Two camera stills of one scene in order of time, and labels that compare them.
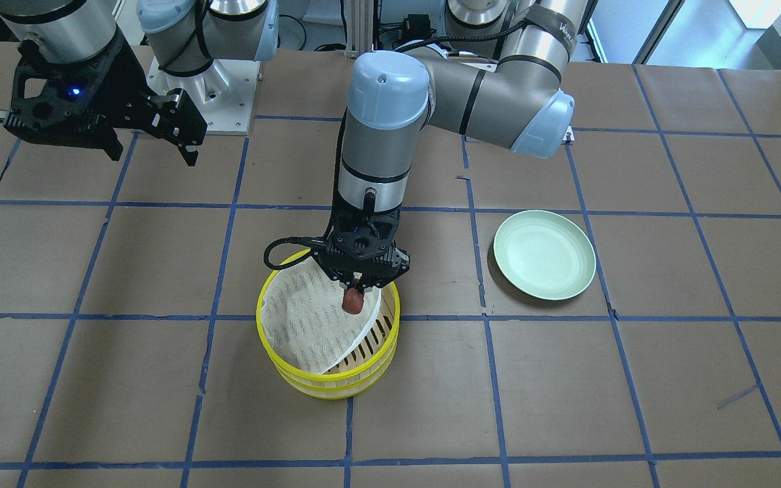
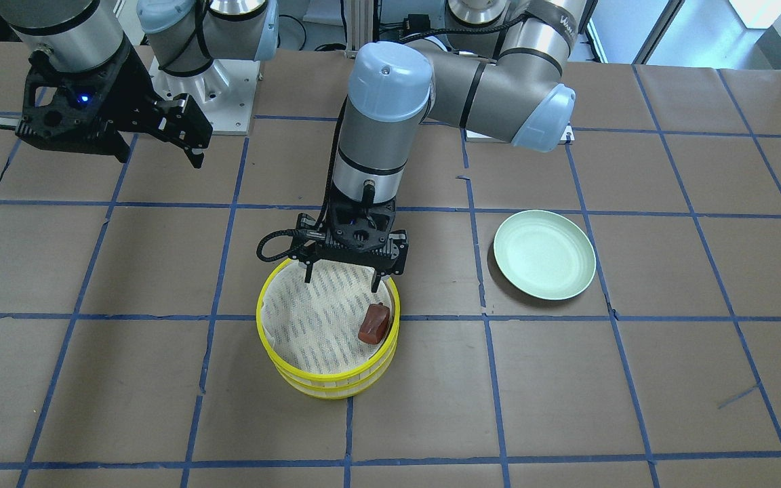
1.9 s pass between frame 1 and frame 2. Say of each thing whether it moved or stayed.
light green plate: stayed
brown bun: moved
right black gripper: stayed
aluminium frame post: stayed
